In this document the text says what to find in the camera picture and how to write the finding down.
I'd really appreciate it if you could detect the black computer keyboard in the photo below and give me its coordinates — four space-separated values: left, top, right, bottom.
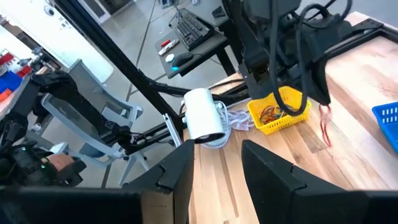
174 14 215 52

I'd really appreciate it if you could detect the person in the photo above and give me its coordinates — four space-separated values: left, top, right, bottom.
48 153 75 172

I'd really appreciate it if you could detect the red rubber band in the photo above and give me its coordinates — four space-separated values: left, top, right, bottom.
259 105 280 124
318 104 333 147

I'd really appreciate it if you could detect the grey computer desk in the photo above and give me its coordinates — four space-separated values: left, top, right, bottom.
154 0 229 80

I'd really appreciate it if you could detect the blue storage bin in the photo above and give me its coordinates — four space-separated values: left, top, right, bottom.
0 70 23 94

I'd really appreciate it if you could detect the red handled tool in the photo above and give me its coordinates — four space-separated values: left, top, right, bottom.
157 38 180 57

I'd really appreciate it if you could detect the white coiled cable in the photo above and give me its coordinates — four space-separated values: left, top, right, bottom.
198 101 254 149

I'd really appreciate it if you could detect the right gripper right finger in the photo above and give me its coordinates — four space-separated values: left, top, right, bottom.
241 139 398 224

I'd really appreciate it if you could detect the yellow plastic basket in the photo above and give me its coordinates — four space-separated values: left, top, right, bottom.
247 86 312 136

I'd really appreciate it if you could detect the blue plastic basket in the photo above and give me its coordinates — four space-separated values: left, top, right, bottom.
371 101 398 155

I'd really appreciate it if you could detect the shelf with red bins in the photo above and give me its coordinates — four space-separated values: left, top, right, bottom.
0 52 32 78

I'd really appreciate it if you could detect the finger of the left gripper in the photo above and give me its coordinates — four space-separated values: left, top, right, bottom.
290 62 315 99
310 58 332 106

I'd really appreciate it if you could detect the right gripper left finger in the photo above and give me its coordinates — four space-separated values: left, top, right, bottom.
0 139 195 224

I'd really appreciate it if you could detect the black small desk device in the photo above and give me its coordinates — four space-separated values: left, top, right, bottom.
211 6 226 19

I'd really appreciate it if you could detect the black computer mouse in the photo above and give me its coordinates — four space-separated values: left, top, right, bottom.
172 52 194 68

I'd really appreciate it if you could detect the white cylindrical canister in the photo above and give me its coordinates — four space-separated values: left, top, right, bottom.
182 88 227 146

